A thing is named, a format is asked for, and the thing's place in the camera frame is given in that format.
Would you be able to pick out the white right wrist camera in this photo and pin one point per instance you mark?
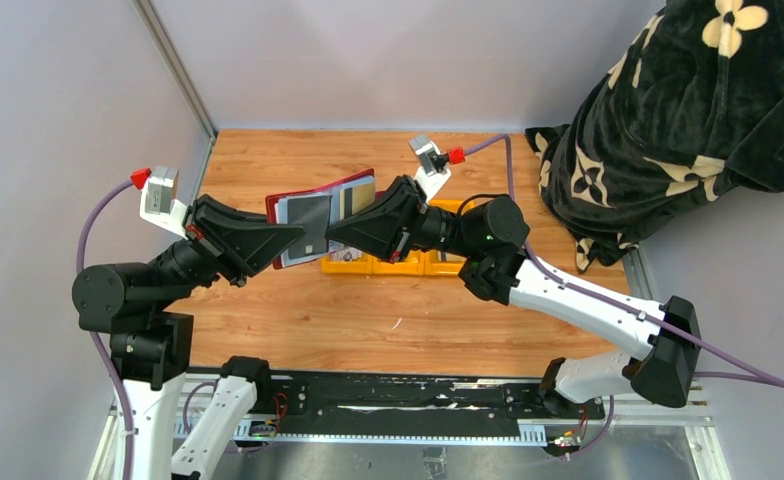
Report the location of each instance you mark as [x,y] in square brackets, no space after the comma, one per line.
[434,165]

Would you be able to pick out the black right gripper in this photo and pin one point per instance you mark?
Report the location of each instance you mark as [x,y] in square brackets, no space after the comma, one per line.
[387,228]

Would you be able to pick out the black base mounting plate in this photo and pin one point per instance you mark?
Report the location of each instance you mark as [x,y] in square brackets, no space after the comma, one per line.
[396,405]

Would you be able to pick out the gold striped card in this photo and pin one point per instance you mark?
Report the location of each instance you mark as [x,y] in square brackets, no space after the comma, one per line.
[355,197]

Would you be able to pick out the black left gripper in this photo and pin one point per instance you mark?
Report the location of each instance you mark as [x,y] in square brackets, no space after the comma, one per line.
[239,242]

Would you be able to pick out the black floral blanket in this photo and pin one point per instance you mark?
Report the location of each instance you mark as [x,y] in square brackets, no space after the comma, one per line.
[692,110]

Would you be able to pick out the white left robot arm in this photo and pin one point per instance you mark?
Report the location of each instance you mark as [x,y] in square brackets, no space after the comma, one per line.
[150,344]

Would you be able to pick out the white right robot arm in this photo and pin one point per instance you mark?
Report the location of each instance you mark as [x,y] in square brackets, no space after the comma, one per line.
[656,344]

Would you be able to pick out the black VIP credit card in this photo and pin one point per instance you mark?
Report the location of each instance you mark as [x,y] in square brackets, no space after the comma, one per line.
[312,213]

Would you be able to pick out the red leather card holder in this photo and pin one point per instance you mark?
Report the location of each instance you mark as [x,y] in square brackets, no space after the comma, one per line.
[286,199]

